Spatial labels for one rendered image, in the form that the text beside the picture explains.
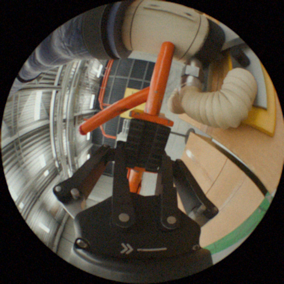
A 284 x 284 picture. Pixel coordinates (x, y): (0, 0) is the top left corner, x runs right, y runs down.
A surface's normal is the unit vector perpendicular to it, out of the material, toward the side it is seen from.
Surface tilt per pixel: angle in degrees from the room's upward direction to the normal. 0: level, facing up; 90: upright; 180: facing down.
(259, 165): 0
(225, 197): 0
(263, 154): 0
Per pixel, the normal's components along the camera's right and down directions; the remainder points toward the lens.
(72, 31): -0.03, 0.90
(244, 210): -0.98, -0.20
